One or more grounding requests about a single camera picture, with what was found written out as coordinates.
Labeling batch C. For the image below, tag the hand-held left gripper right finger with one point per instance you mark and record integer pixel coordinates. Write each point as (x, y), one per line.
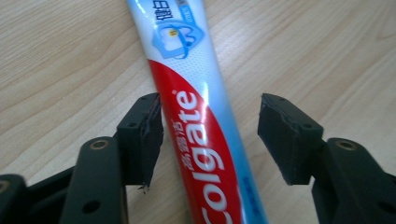
(289, 140)

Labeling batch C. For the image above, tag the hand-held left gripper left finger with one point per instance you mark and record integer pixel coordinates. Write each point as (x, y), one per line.
(140, 140)

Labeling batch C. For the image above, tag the red white blue toothpaste tube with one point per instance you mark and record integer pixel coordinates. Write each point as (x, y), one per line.
(193, 124)

